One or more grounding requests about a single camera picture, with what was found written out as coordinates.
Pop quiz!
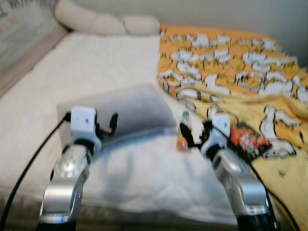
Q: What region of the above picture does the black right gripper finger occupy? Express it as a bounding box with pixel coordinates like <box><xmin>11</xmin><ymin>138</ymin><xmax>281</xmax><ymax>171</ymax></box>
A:
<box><xmin>179</xmin><ymin>123</ymin><xmax>200</xmax><ymax>148</ymax></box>

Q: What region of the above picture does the small orange clear bottle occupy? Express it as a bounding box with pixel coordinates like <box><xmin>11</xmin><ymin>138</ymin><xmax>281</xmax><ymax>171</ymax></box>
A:
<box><xmin>177</xmin><ymin>110</ymin><xmax>193</xmax><ymax>151</ymax></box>

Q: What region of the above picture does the grey pillow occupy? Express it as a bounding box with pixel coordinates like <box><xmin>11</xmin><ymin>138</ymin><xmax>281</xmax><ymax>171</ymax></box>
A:
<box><xmin>57</xmin><ymin>83</ymin><xmax>178</xmax><ymax>146</ymax></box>

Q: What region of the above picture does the dark book with red cover art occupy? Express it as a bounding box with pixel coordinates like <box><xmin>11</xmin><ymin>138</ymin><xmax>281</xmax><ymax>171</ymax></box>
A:
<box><xmin>230</xmin><ymin>122</ymin><xmax>273</xmax><ymax>162</ymax></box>

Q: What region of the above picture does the yellow cartoon egg blanket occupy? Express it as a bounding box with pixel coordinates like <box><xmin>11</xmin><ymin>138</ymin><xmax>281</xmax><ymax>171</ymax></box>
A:
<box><xmin>156</xmin><ymin>24</ymin><xmax>308</xmax><ymax>231</ymax></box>

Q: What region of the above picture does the white quilted mattress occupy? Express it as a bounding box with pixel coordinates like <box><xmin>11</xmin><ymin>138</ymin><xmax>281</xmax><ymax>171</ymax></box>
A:
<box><xmin>0</xmin><ymin>31</ymin><xmax>244</xmax><ymax>228</ymax></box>

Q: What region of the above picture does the short beige bolster pillow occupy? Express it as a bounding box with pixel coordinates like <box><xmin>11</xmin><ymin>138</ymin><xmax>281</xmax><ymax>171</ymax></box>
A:
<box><xmin>120</xmin><ymin>14</ymin><xmax>161</xmax><ymax>36</ymax></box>

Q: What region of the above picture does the long beige bolster pillow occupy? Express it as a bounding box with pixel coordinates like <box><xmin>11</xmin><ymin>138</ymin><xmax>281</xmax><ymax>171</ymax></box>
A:
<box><xmin>54</xmin><ymin>0</ymin><xmax>128</xmax><ymax>36</ymax></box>

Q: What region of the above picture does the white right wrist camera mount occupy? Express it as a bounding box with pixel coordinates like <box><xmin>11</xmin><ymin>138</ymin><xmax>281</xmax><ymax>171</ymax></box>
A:
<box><xmin>210</xmin><ymin>114</ymin><xmax>232</xmax><ymax>148</ymax></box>

